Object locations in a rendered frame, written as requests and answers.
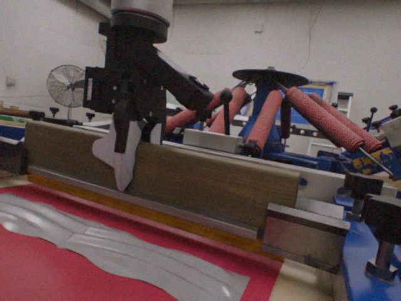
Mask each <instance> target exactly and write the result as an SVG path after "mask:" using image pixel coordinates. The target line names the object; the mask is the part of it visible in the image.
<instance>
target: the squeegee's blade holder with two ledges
mask: <svg viewBox="0 0 401 301"><path fill-rule="evenodd" d="M28 173H30V174H34V175H37V176H40V177H44V178H47V179H51V180H54V181H58V182H61V183H63V184H67V185H70V186H74V187H78V188H81V189H84V190H87V191H91V192H94V193H98V194H102V195H104V196H108V197H111V198H114V199H118V200H121V201H125V202H127V203H131V204H134V205H138V206H141V207H144V208H148V209H152V210H154V211H158V212H161V213H164V214H168V215H171V216H175V217H177V218H181V219H184V220H187V221H191V222H194V223H197V224H201V225H204V226H208V227H211V228H214V229H217V230H221V231H225V232H227V233H231V234H234V235H238V236H241V237H243V238H247V239H250V240H254V241H256V239H257V237H258V233H259V228H257V227H253V226H249V225H246V224H242V223H238V222H236V221H232V220H229V219H225V218H221V217H218V216H214V215H211V214H207V213H203V212H200V211H196V210H193V209H189V208H185V207H183V206H179V205H176V204H172V203H168V202H165V201H161V200H158V199H154V198H150V197H147V196H143V195H141V194H137V193H132V192H129V191H124V192H121V191H119V190H118V188H115V187H111V186H107V185H105V184H101V183H98V182H93V181H89V180H87V179H83V178H80V177H76V176H72V175H68V174H64V173H62V172H60V171H56V170H53V169H49V168H45V167H41V166H37V165H32V166H28Z"/></svg>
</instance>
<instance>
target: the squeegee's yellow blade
mask: <svg viewBox="0 0 401 301"><path fill-rule="evenodd" d="M27 176H31V177H35V178H37V179H40V180H43V181H47V182H51V183H54V184H57V185H60V186H64V187H67V188H70V189H74V190H77V191H81V192H83V193H87V194H91V195H93V196H96V197H100V198H103V199H107V200H110V201H113V202H116V203H120V204H123V205H126V206H130V207H132V208H137V209H140V210H142V211H146V212H149V213H153V214H156V215H159V216H163V217H165V218H168V219H172V220H175V221H179V222H181V223H185V224H189V225H191V226H195V227H198V228H201V229H203V230H208V231H211V232H215V233H218V234H220V235H224V236H228V237H230V238H234V239H237V240H240V241H244V242H246V243H248V244H251V245H254V246H258V247H262V244H263V242H262V241H263V239H262V238H260V237H257V239H256V241H254V240H250V239H247V238H243V237H241V236H238V235H234V234H231V233H227V232H225V231H221V230H217V229H214V228H211V227H208V226H204V225H201V224H197V223H194V222H191V221H187V220H184V219H181V218H177V217H175V216H171V215H168V214H164V213H161V212H158V211H154V210H152V209H148V208H144V207H141V206H138V205H134V204H131V203H127V202H125V201H121V200H118V199H114V198H111V197H108V196H104V195H102V194H98V193H94V192H91V191H87V190H84V189H81V188H78V187H74V186H70V185H67V184H63V183H61V182H58V181H54V180H51V179H47V178H44V177H40V176H37V175H34V174H30V175H27Z"/></svg>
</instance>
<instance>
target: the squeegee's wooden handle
mask: <svg viewBox="0 0 401 301"><path fill-rule="evenodd" d="M107 135H108V134H102V133H98V132H92V131H87V130H81V129H76V128H72V127H69V126H65V125H59V124H53V123H49V122H42V121H36V120H29V121H27V122H26V125H25V132H24V147H25V148H26V163H25V168H28V166H32V165H37V166H41V167H45V168H49V169H53V170H56V171H60V172H62V173H64V174H68V175H72V176H76V177H80V178H83V179H87V180H89V181H93V182H98V183H101V184H105V185H107V186H111V187H115V188H118V187H117V184H116V180H115V170H114V168H113V167H112V166H110V165H109V164H107V163H106V162H104V161H102V160H101V159H99V158H97V157H96V156H94V155H93V153H92V146H93V143H94V141H96V140H98V139H102V138H104V137H106V136H107ZM300 180H301V174H300V172H297V171H291V170H287V169H282V168H278V167H271V166H265V165H261V164H255V163H252V162H246V161H240V160H236V159H230V158H226V157H220V156H214V155H210V154H204V153H200V152H194V151H191V150H185V149H178V148H175V147H169V146H165V145H159V144H153V143H149V142H144V141H140V142H139V143H138V146H137V150H136V162H135V165H134V168H133V181H131V183H130V184H129V185H128V186H127V188H126V190H125V191H129V192H132V193H137V194H141V195H143V196H147V197H150V198H154V199H158V200H161V201H165V202H168V203H172V204H176V205H179V206H183V207H185V208H189V209H193V210H196V211H200V212H203V213H207V214H211V215H214V216H218V217H221V218H225V219H229V220H232V221H236V222H238V223H242V224H246V225H249V226H253V227H257V228H259V233H258V237H260V238H263V233H264V227H265V223H266V217H267V208H268V204H269V203H273V204H278V205H281V206H286V207H289V208H293V209H294V208H295V205H296V199H297V195H298V189H299V184H300Z"/></svg>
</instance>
